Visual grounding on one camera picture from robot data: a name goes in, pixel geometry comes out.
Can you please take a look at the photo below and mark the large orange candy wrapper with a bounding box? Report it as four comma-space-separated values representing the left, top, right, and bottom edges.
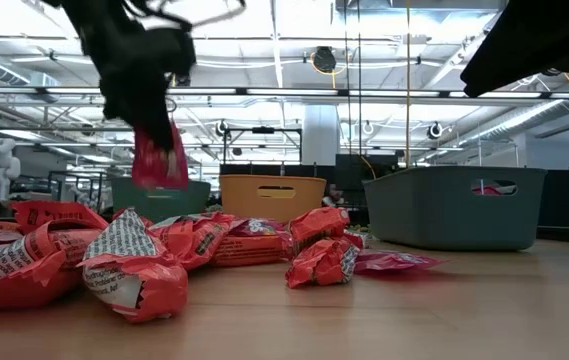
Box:
0, 222, 104, 311

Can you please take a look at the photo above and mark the black hanging cable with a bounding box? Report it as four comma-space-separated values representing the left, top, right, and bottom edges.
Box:
356, 0, 363, 157
344, 0, 350, 156

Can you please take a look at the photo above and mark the white building column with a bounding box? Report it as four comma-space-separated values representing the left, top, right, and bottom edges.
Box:
302, 103, 340, 166

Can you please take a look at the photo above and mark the person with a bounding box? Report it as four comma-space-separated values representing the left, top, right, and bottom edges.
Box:
321, 182, 346, 209

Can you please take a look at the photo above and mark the orange candy with dark print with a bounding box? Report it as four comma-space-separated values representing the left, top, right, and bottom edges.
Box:
10, 201, 109, 235

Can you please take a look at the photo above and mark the orange plastic bin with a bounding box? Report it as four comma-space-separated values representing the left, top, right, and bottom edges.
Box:
219, 174, 328, 224

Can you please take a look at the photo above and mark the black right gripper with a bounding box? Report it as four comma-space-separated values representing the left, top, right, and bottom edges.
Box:
460, 0, 569, 99

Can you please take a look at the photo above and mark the orange candy with barcode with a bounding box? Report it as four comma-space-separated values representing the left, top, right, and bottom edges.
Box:
286, 236, 361, 291

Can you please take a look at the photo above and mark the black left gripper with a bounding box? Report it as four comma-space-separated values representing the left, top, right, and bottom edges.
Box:
58, 0, 198, 153

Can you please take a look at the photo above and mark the green plastic bin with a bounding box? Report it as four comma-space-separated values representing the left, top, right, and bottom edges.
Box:
110, 177, 212, 224

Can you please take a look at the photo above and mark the black metal stand frame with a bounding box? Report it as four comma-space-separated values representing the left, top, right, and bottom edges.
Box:
222, 126, 303, 166

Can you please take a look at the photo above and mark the long ceiling light rail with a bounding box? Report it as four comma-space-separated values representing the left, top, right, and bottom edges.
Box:
0, 85, 569, 100

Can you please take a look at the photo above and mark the flat red candy packet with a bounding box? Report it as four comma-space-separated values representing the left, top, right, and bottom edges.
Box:
353, 249, 445, 276

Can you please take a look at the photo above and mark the orange candy with ingredient text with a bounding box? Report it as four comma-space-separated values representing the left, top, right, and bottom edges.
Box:
77, 208, 190, 325

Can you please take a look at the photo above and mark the dark blue plastic bin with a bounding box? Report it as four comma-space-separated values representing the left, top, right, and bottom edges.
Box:
362, 166, 548, 252

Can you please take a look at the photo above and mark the red candy packet white print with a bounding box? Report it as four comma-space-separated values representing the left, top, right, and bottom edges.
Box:
231, 218, 293, 239

